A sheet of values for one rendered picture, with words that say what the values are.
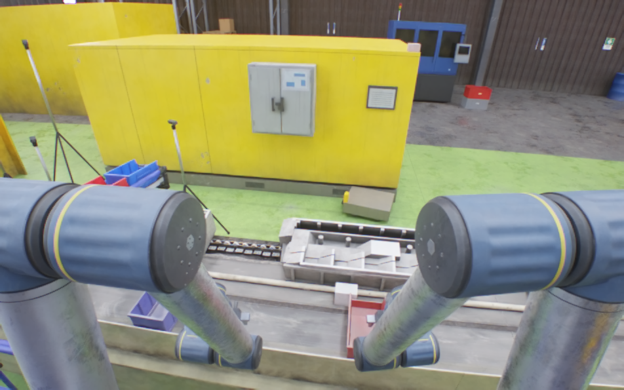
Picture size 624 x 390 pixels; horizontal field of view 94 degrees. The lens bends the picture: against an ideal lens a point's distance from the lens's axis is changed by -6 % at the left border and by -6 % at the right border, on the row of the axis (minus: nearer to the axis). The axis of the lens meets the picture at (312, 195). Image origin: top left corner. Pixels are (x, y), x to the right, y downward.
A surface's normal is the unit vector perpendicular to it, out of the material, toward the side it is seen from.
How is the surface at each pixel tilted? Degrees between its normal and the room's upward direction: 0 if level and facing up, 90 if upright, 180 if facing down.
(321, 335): 0
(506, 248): 55
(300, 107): 90
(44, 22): 90
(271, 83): 90
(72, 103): 90
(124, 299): 0
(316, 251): 10
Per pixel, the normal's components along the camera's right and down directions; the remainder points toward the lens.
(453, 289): -0.58, 0.54
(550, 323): -0.88, 0.16
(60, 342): 0.75, 0.25
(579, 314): -0.59, 0.28
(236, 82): -0.14, 0.50
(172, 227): 0.98, 0.00
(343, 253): 0.00, -0.77
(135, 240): -0.07, -0.15
